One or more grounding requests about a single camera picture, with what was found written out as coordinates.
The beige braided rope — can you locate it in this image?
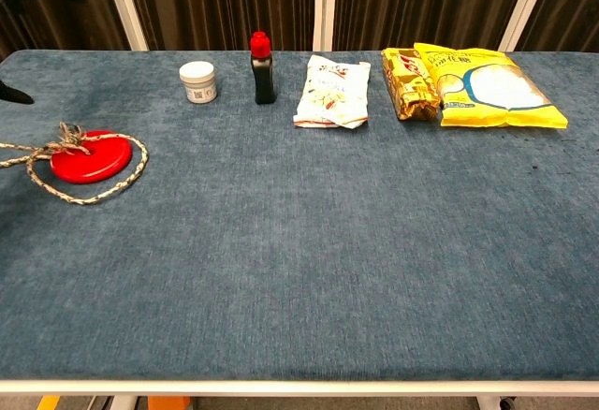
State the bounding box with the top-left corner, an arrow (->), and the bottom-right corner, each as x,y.
0,121 -> 150,207

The white snack bag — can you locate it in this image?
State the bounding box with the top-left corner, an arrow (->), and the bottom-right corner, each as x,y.
293,54 -> 373,129

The white table frame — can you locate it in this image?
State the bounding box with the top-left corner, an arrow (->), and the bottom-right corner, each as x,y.
0,378 -> 599,410

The yellow sugar bag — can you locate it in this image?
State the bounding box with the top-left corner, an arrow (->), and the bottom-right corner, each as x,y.
413,42 -> 569,129

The white round jar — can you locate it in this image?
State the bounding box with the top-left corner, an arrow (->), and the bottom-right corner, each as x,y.
178,61 -> 218,105

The white partition post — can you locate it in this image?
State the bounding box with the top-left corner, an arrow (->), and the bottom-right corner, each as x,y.
497,0 -> 557,53
313,0 -> 339,52
100,0 -> 150,52

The gold snack pack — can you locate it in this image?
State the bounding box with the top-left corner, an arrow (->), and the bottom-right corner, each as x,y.
380,48 -> 441,122

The blue fabric table cover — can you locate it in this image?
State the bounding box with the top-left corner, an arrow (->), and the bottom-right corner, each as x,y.
0,49 -> 599,382

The red plastic disc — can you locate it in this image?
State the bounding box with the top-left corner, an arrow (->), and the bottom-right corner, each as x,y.
50,129 -> 134,184

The orange box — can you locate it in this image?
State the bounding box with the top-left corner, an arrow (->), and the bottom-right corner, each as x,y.
147,395 -> 192,410

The dark bottle with red cap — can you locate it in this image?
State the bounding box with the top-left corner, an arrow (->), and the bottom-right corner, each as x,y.
249,31 -> 278,105

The brown pleated curtain panel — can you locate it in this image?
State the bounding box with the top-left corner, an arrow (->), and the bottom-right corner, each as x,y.
121,0 -> 317,51
0,0 -> 130,63
333,0 -> 535,51
516,0 -> 599,53

